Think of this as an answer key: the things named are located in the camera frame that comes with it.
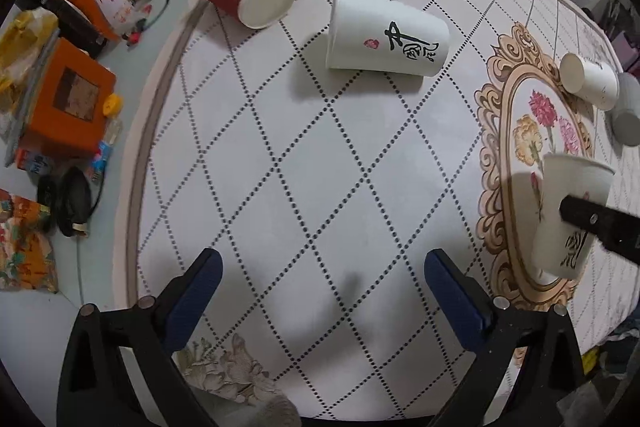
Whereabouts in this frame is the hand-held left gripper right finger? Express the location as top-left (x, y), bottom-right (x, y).
top-left (424, 248), bottom-right (586, 427)

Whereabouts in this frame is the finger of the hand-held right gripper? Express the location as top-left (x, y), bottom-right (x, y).
top-left (559, 193), bottom-right (640, 264)

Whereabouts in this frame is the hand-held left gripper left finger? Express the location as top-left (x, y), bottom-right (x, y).
top-left (57, 248), bottom-right (223, 427)

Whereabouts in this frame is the white paper cup black print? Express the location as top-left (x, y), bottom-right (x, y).
top-left (531, 152), bottom-right (616, 278)

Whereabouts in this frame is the grey paper cup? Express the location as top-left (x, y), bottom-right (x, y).
top-left (606, 72), bottom-right (640, 148)

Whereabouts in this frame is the small white paper cup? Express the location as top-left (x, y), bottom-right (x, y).
top-left (559, 52), bottom-right (620, 110)

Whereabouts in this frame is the large white cup black print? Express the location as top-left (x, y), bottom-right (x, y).
top-left (325, 0), bottom-right (451, 76)

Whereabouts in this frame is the grey cloth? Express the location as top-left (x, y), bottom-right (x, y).
top-left (199, 386), bottom-right (302, 427)

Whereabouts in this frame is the floral patterned table mat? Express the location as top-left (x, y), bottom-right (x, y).
top-left (114, 0), bottom-right (640, 424)

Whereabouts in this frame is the clear plastic bottle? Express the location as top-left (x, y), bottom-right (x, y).
top-left (89, 119), bottom-right (124, 184)

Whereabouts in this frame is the orange printed packet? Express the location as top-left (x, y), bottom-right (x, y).
top-left (0, 189), bottom-right (59, 294)

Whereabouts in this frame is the orange square box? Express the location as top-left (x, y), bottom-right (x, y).
top-left (19, 38), bottom-right (117, 158)

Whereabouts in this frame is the black long box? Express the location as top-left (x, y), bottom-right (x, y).
top-left (24, 0), bottom-right (107, 58)

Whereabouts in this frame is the yellow plastic bag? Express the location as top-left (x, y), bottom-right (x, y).
top-left (0, 7), bottom-right (59, 84)

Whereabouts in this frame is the coiled black cable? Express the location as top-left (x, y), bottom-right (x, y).
top-left (37, 166), bottom-right (106, 239)

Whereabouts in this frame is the red black clip cable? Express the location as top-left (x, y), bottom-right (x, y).
top-left (121, 0), bottom-right (171, 48)

